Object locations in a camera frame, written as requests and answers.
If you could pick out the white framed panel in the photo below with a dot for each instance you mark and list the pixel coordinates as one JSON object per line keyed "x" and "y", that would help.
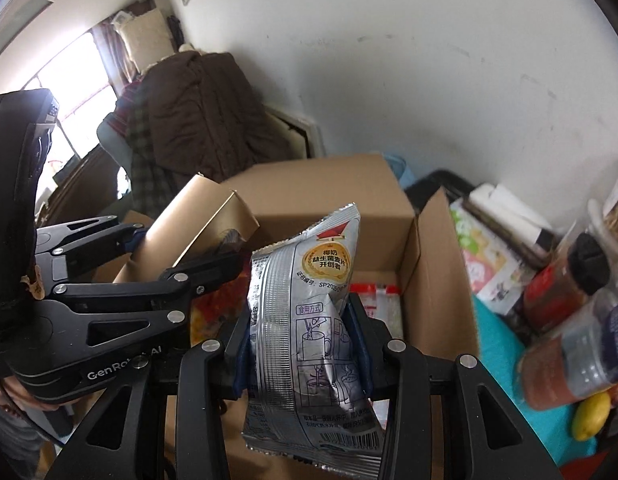
{"x": 299, "y": 130}

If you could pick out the red gold-printed snack packet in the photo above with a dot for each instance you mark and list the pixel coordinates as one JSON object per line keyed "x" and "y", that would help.
{"x": 209, "y": 320}

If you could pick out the red striped cloth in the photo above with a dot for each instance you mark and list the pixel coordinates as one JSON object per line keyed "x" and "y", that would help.
{"x": 126, "y": 110}

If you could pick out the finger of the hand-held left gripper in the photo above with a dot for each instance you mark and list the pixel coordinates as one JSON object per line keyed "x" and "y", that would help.
{"x": 89, "y": 240}
{"x": 139, "y": 295}

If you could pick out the silver foil packet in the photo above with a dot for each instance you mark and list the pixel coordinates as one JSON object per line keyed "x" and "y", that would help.
{"x": 314, "y": 340}

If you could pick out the green plaid cloth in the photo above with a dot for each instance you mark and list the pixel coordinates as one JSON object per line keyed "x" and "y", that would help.
{"x": 154, "y": 175}

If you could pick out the spice jar black lid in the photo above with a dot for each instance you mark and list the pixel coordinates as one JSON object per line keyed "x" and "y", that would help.
{"x": 564, "y": 285}

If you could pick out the yellow fruit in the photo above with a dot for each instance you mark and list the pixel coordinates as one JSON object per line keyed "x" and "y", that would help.
{"x": 591, "y": 417}

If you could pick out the brown cardboard stack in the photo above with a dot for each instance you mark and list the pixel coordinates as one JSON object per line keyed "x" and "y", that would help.
{"x": 89, "y": 185}

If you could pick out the white red snack packet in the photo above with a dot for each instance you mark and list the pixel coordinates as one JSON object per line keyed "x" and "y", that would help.
{"x": 384, "y": 310}

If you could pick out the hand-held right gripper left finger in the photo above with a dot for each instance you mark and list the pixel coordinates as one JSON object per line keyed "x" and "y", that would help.
{"x": 241, "y": 360}

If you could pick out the gold paper box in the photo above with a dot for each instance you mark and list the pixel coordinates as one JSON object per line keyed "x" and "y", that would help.
{"x": 199, "y": 220}

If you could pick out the clear jar purple label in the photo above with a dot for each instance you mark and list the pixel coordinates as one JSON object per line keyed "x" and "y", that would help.
{"x": 611, "y": 330}

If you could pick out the beige quilted cushion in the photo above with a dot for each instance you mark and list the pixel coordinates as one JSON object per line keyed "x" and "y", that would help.
{"x": 146, "y": 40}

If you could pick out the brown cardboard box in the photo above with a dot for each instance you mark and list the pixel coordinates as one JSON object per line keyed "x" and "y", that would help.
{"x": 319, "y": 185}

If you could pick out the teal table cover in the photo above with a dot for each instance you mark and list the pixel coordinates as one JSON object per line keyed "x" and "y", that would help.
{"x": 509, "y": 360}

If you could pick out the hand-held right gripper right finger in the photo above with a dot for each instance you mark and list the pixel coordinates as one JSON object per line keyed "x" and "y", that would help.
{"x": 363, "y": 355}

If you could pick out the ceiling light panel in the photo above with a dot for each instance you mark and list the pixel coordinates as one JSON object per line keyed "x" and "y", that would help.
{"x": 14, "y": 20}

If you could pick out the grey chair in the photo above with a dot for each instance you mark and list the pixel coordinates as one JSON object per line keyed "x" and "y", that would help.
{"x": 111, "y": 140}

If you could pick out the pastel printed packet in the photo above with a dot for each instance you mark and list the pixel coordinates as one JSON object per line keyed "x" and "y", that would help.
{"x": 494, "y": 265}

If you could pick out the window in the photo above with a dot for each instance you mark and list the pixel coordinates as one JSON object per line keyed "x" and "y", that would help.
{"x": 64, "y": 90}

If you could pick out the brown quilted jacket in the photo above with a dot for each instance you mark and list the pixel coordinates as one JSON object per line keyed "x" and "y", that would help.
{"x": 204, "y": 115}

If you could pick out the dark curtain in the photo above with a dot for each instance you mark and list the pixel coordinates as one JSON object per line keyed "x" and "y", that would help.
{"x": 114, "y": 55}

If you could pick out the white paper box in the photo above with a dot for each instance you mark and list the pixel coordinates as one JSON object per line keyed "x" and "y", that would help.
{"x": 514, "y": 210}

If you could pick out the clear jar orange powder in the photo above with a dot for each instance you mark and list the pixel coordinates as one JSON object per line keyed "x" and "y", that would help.
{"x": 554, "y": 380}

